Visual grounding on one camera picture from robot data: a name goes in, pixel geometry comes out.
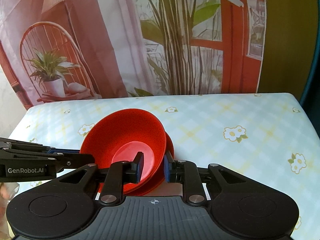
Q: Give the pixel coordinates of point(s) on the printed room backdrop cloth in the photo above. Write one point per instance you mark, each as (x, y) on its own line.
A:
(60, 50)

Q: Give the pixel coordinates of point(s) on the person's left hand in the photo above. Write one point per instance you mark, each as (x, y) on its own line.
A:
(8, 191)

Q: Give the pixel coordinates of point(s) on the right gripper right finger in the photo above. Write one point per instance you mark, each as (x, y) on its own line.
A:
(185, 173)

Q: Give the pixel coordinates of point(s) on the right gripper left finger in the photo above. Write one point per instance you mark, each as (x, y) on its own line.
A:
(119, 174)

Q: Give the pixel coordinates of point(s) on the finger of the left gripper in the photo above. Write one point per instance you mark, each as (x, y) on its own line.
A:
(70, 159)

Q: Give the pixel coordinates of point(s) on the floral checked tablecloth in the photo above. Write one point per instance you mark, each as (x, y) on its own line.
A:
(266, 137)

